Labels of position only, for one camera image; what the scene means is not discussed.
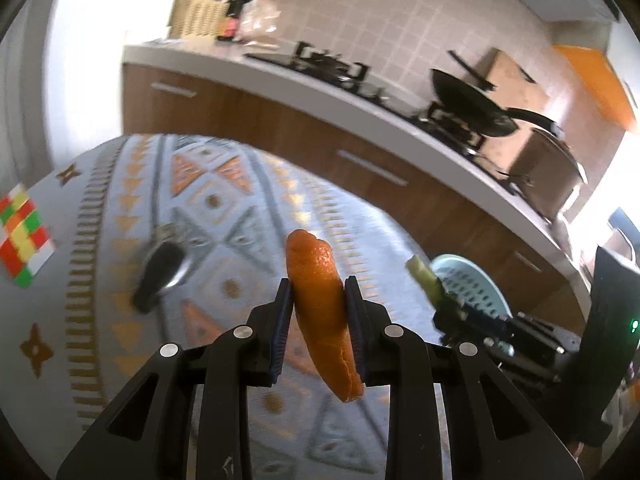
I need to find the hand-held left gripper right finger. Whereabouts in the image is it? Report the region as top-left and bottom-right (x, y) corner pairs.
(344, 275), (583, 480)

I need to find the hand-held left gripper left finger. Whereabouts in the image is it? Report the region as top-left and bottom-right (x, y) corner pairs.
(56, 277), (295, 480)

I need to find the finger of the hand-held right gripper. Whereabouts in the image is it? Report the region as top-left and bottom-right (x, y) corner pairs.
(432, 309), (516, 362)
(452, 299), (516, 334)

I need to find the light blue plastic basket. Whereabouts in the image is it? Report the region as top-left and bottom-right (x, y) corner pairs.
(430, 254), (512, 322)

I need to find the orange peel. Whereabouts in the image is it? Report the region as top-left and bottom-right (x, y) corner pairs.
(285, 229), (365, 403)

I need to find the green vegetable stalk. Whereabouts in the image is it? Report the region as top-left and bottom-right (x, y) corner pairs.
(406, 255), (446, 308)

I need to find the small black metal tool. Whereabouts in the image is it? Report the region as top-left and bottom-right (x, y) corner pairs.
(131, 227), (194, 312)

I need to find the steel cooking pot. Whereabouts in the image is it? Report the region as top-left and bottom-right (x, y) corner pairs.
(500, 127), (589, 219)

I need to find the wooden kitchen cabinet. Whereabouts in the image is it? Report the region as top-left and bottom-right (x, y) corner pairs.
(122, 62), (586, 336)

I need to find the black wok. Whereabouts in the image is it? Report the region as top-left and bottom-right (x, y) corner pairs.
(430, 67), (561, 139)

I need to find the wooden cutting board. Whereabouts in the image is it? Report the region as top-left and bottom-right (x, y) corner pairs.
(475, 47), (557, 171)

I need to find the white kitchen countertop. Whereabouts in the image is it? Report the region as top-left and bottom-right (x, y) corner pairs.
(122, 42), (593, 307)

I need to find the black spatula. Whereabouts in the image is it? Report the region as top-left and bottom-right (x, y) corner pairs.
(446, 49), (498, 92)

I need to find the orange board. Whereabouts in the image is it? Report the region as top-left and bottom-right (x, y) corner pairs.
(554, 44), (640, 134)

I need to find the black gas stove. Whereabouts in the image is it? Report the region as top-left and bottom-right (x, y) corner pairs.
(245, 40), (526, 196)

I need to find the colourful puzzle cube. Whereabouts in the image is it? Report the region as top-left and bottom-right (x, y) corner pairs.
(0, 182), (56, 289)

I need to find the clear plastic bag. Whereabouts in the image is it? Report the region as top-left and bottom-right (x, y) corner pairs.
(235, 0), (282, 49)

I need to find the dark sauce bottle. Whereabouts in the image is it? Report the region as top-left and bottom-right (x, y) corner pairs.
(226, 0), (253, 42)

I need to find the wicker basket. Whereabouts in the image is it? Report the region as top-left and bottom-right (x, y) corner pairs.
(167, 0), (232, 41)

